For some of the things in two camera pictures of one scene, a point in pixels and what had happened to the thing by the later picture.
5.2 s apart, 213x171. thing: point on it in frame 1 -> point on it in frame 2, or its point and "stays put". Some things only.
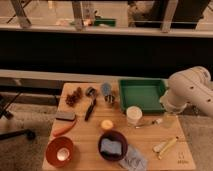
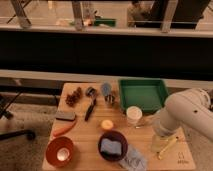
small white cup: [63, 154] stays put
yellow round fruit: [107, 124] stays put
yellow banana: [167, 148] stays put
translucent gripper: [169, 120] -> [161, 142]
